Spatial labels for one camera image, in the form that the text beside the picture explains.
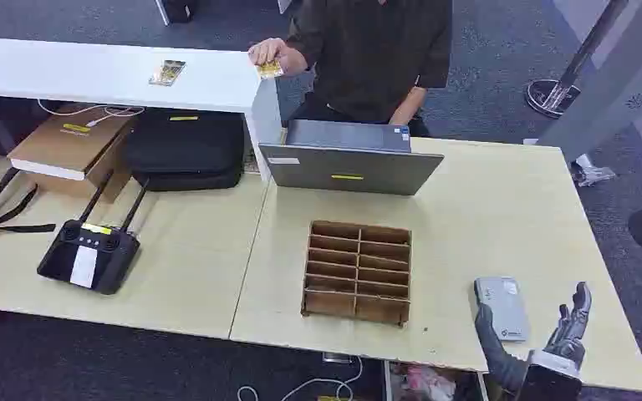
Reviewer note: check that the person's right hand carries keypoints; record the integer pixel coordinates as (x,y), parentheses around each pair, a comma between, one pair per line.
(268,51)

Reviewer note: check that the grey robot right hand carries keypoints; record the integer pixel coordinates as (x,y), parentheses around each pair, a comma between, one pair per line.
(571,332)

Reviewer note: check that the yellow printed card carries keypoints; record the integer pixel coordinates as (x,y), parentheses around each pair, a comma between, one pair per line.
(271,71)

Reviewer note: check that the grey card reader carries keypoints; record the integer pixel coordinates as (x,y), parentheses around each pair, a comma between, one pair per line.
(502,307)

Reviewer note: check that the white furniture leg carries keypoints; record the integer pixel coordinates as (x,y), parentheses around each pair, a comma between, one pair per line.
(284,5)
(162,11)

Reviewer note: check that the black bag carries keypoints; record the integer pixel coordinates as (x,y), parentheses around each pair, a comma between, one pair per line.
(180,10)

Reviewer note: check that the person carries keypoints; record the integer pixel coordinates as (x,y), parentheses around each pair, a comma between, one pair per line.
(371,55)

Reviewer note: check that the black zipped carry case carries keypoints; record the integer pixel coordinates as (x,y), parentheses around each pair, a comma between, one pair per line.
(185,146)

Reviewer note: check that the grey laptop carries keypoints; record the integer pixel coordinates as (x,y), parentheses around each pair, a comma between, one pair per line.
(349,166)

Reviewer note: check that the pink crumpled bag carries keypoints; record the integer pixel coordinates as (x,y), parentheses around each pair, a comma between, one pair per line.
(429,383)

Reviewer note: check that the crumpled white wrapper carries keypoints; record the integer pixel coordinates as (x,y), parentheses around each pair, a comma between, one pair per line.
(591,172)

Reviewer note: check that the white raised shelf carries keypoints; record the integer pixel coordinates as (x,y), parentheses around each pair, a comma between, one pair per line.
(88,69)

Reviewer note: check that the wooden slotted card box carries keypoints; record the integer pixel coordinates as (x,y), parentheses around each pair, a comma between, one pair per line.
(357,274)

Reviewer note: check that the brown cardboard box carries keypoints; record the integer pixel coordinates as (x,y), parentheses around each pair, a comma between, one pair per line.
(69,149)

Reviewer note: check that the small metal floor socket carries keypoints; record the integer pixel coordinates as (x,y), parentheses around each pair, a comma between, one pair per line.
(336,358)

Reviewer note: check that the grey standing panel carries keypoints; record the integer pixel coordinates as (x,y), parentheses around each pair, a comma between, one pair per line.
(614,88)

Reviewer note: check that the black remote controller with antennas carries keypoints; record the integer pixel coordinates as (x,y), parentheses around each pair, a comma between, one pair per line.
(88,260)

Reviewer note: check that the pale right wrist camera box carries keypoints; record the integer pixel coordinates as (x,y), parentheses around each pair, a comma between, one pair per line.
(554,363)

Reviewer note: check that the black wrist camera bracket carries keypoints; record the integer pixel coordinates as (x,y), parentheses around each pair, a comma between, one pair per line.
(548,387)

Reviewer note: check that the metal stanchion post with base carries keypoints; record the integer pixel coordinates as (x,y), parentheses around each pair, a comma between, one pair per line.
(551,97)

